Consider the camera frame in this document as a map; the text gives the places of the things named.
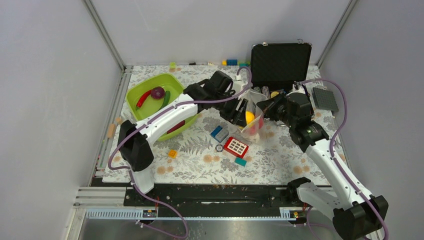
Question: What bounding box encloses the maroon toy sweet potato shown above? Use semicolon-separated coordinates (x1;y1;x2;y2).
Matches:
166;120;186;134

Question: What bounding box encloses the teal toy block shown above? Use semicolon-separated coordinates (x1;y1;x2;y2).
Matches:
234;157;247;167

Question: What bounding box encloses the blue grey toy block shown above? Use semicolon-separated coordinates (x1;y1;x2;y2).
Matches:
210;125;229;143

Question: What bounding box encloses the purple toy onion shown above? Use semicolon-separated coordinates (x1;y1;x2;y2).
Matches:
150;86;166;100

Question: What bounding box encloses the green toy cucumber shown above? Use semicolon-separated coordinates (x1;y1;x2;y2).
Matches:
159;90;171;110

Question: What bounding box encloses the red toy chili pepper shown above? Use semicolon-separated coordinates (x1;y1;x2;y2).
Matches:
135;89;152;110

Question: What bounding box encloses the grey building baseplate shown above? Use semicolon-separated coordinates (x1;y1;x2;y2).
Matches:
312;87;339;113

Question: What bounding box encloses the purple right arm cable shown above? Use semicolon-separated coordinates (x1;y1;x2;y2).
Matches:
294;78;390;240

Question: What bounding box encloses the green plastic tub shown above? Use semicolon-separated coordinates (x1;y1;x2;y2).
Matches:
125;73;184;122

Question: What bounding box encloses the yellow toy pear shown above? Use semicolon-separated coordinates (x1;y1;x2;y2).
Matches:
245;111;256;125

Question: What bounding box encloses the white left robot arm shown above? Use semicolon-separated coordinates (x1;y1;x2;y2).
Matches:
110;67;252;206

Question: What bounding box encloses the floral table mat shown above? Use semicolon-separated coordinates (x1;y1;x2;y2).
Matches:
101;64;355;186

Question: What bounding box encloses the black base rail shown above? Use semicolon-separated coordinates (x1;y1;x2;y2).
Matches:
123;183;310;219

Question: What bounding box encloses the red toy calculator block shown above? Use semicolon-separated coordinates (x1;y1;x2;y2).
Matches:
223;136;249;159

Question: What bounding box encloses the black poker chip case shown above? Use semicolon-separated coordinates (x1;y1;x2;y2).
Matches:
250;42;312;92

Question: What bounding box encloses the clear zip top bag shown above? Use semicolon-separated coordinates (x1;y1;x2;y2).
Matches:
241;89;267;144

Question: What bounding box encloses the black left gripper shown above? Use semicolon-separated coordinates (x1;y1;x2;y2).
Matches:
212;91;248;127

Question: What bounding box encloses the blue yellow block row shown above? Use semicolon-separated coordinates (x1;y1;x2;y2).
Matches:
221;59;250;67

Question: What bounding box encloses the red toy apple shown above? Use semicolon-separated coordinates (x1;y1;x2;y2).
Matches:
255;117;264;130

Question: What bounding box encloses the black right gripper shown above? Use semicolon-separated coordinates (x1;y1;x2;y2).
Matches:
256;91;296;128

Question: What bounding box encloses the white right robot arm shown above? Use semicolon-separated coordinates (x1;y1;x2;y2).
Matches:
256;92;389;240

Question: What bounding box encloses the orange toy block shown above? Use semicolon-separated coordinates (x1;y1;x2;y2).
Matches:
168;149;178;159

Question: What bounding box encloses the pink toy peach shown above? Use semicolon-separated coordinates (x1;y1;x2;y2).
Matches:
247;124;260;136

